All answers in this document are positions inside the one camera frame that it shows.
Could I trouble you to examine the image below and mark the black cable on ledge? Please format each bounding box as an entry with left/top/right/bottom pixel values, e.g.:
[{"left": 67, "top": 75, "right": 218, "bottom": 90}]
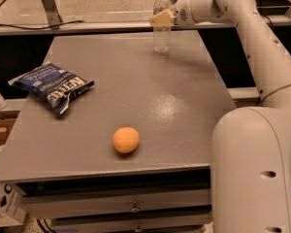
[{"left": 0, "top": 19, "right": 85, "bottom": 31}]

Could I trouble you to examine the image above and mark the blue potato chips bag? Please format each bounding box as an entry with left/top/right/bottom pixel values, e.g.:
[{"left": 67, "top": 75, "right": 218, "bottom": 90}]
[{"left": 8, "top": 62, "right": 94, "bottom": 115}]

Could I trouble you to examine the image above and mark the clear plastic water bottle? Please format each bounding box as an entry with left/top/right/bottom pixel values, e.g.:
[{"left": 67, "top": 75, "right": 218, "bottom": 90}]
[{"left": 153, "top": 0, "right": 172, "bottom": 53}]

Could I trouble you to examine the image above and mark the grey drawer cabinet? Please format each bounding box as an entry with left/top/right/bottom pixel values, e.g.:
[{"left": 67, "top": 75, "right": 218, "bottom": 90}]
[{"left": 0, "top": 30, "right": 238, "bottom": 233}]

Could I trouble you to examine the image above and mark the left metal bracket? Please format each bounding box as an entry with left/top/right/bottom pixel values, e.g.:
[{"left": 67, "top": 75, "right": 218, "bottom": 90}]
[{"left": 41, "top": 0, "right": 62, "bottom": 29}]

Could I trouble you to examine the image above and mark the orange fruit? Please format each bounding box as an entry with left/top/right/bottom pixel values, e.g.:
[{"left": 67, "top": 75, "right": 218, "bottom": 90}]
[{"left": 113, "top": 127, "right": 140, "bottom": 153}]

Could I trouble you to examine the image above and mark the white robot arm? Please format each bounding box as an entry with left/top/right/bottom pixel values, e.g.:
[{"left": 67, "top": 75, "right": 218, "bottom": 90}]
[{"left": 150, "top": 0, "right": 291, "bottom": 233}]

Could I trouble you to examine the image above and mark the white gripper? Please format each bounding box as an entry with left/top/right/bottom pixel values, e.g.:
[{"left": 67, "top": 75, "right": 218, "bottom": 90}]
[{"left": 149, "top": 0, "right": 195, "bottom": 27}]

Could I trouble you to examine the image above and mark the grey drawer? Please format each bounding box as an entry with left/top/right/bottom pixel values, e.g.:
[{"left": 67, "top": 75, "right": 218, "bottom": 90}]
[
  {"left": 51, "top": 208, "right": 211, "bottom": 233},
  {"left": 19, "top": 188, "right": 211, "bottom": 218}
]

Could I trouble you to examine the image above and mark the brown cardboard box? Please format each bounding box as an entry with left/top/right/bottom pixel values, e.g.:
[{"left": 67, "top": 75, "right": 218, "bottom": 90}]
[{"left": 0, "top": 118, "right": 16, "bottom": 146}]

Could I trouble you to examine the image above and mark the top grey drawer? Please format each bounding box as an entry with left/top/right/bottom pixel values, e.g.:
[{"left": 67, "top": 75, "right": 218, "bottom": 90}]
[{"left": 19, "top": 188, "right": 211, "bottom": 218}]

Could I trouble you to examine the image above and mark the white printed box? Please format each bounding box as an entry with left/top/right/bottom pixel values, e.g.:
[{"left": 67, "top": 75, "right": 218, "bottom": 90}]
[{"left": 0, "top": 184, "right": 26, "bottom": 227}]

